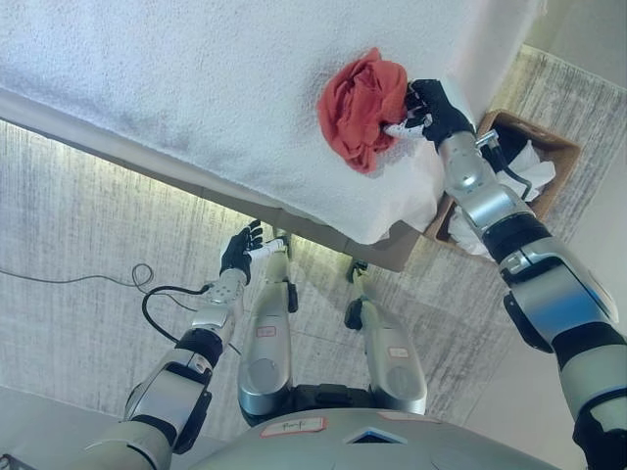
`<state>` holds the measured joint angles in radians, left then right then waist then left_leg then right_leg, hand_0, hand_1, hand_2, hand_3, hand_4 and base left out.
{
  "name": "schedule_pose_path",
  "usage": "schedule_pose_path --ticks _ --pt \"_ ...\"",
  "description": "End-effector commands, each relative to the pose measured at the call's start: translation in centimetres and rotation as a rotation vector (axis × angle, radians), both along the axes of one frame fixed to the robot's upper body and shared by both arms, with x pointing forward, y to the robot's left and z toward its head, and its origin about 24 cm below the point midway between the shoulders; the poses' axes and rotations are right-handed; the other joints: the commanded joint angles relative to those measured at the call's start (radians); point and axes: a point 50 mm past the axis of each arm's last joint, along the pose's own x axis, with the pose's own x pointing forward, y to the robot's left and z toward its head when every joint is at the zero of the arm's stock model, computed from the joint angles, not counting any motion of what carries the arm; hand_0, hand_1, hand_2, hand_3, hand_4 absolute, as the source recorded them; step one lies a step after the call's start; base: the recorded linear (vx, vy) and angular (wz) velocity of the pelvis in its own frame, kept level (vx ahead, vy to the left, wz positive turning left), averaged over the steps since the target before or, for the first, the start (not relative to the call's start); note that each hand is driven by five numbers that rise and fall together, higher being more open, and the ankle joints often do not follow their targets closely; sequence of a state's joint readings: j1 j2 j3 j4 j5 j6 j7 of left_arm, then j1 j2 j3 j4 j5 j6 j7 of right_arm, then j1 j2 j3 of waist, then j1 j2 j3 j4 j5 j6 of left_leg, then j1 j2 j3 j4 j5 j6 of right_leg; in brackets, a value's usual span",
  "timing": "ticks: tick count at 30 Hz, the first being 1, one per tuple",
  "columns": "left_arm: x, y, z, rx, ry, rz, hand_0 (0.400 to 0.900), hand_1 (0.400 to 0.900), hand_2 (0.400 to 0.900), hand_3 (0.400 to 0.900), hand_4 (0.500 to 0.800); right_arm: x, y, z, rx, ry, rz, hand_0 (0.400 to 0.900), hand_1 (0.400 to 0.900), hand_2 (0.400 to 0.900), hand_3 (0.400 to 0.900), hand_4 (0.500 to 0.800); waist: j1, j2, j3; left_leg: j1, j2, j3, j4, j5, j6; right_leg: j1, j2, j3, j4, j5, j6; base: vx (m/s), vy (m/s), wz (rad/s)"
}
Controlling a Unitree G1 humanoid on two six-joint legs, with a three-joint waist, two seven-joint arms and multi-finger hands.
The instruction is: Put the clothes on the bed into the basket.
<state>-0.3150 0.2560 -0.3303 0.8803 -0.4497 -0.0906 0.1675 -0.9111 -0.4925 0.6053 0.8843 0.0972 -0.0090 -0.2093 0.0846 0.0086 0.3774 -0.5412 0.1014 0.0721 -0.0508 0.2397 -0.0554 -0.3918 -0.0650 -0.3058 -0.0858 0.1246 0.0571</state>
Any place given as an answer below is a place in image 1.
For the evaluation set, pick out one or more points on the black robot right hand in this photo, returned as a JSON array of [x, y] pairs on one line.
[[441, 115]]

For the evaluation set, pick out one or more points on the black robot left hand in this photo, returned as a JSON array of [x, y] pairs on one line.
[[237, 252]]

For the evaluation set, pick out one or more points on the red garment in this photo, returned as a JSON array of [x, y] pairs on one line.
[[360, 108]]

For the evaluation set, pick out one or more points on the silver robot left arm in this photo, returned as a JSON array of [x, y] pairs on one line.
[[181, 372]]

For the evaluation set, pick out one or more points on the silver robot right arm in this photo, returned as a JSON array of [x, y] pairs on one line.
[[539, 274]]

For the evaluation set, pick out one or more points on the beige bed mattress sheet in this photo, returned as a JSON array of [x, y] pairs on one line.
[[122, 147]]

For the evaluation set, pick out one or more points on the white terry bed blanket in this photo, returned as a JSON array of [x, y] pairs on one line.
[[196, 88]]

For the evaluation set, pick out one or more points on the black garment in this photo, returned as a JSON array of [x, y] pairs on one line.
[[512, 142]]

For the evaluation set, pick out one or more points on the silver robot left leg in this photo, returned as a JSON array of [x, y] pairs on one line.
[[267, 343]]

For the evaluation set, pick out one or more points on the silver robot leg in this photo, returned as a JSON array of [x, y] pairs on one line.
[[267, 343], [392, 357]]

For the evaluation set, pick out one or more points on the white garment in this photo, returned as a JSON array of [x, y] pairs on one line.
[[536, 171]]

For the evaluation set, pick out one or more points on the brown cardboard box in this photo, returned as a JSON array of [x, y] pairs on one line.
[[558, 166]]

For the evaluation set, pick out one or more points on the grey woven rug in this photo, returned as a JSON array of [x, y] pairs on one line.
[[98, 294]]

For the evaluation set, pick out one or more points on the silver robot right leg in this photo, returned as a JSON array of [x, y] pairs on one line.
[[392, 357]]

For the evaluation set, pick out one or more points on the grey robot torso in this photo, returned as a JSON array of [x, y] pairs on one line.
[[367, 440]]

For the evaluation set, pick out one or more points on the brown bed frame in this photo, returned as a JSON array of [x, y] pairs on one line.
[[382, 249]]

